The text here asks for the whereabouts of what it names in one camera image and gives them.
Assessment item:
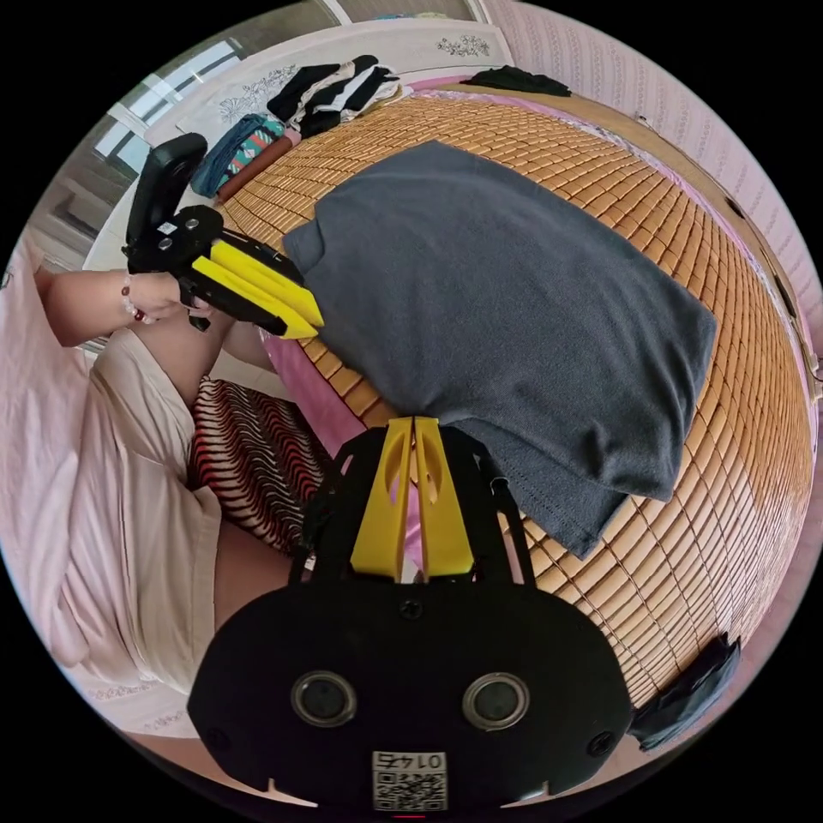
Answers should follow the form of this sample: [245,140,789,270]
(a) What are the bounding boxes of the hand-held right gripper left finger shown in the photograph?
[349,416,414,575]

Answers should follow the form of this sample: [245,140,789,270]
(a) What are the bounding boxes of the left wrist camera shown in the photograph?
[130,133,209,258]

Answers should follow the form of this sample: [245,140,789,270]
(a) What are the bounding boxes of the black garment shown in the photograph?
[459,63,574,99]

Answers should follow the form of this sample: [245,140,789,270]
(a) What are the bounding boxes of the person's body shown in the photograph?
[0,231,311,741]

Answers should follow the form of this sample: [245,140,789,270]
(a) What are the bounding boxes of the pile of black white clothes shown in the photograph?
[266,54,405,140]

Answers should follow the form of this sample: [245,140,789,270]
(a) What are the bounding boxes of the red black striped cushion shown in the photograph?
[184,375,337,556]

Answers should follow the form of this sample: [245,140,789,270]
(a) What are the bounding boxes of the person's left forearm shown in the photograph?
[34,268,153,350]

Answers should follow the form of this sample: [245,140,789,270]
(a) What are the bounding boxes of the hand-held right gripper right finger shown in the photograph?
[413,416,476,577]

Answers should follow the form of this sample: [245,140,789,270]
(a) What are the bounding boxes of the brown rolled bolster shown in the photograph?
[217,135,303,203]

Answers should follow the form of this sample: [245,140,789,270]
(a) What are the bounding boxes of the person's left hand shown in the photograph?
[135,272,219,327]

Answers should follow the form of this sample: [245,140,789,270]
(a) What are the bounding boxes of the window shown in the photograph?
[94,37,247,176]

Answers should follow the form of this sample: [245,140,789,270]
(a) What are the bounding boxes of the pile of folded blue clothes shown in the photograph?
[190,113,289,199]

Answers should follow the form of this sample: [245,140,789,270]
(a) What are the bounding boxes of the dark gray garment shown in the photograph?
[626,632,742,754]

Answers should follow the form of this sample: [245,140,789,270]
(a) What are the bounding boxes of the gray short sleeve shirt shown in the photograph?
[281,140,718,561]

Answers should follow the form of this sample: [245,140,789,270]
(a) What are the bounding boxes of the bed with woven mat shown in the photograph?
[144,19,821,708]

